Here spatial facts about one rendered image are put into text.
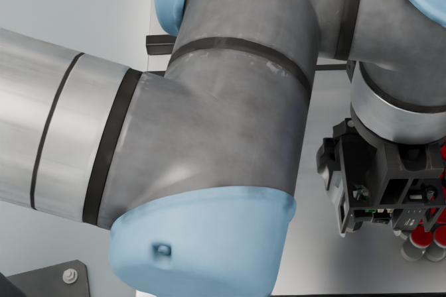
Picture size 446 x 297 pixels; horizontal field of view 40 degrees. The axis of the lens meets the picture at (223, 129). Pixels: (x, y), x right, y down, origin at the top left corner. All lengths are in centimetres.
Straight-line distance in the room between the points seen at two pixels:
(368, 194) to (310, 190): 21
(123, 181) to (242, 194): 5
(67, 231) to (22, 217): 13
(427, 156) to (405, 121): 4
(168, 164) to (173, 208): 2
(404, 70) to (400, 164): 8
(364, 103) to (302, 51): 11
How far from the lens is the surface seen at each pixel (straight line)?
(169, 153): 25
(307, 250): 65
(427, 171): 42
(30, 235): 170
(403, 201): 47
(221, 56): 28
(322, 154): 53
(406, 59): 34
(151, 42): 78
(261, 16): 30
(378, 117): 40
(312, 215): 67
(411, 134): 40
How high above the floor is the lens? 149
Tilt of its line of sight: 59 degrees down
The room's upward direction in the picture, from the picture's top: 4 degrees counter-clockwise
